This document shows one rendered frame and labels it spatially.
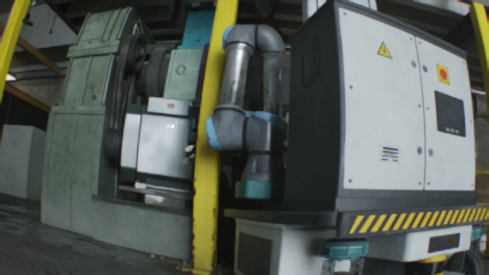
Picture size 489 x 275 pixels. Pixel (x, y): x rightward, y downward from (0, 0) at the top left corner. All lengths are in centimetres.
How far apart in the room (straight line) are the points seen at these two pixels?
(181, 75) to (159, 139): 90
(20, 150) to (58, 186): 274
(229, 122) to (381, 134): 66
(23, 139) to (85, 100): 276
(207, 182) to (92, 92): 120
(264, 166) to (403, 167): 58
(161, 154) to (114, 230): 56
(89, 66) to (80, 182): 82
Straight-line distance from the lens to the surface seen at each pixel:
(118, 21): 274
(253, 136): 134
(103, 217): 222
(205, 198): 170
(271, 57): 156
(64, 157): 250
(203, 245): 171
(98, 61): 261
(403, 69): 98
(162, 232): 208
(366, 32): 95
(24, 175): 509
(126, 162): 208
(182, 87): 286
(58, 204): 251
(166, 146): 209
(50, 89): 970
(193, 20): 311
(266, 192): 129
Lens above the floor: 32
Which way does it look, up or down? 10 degrees up
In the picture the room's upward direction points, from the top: 4 degrees clockwise
